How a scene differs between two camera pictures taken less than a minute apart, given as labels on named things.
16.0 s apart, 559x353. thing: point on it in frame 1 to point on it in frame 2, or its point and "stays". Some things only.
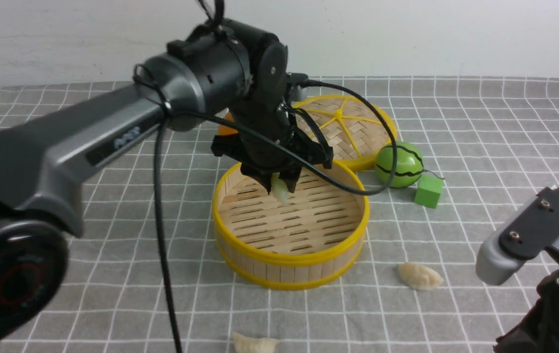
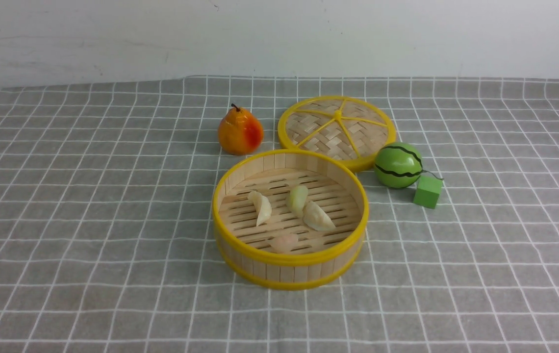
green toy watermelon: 409,166 stays
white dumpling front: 242,344 to 262,206
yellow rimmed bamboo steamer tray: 309,239 stays
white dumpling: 419,277 to 316,218
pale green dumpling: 279,187 to 298,197
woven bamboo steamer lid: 353,130 stays
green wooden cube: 428,190 stays
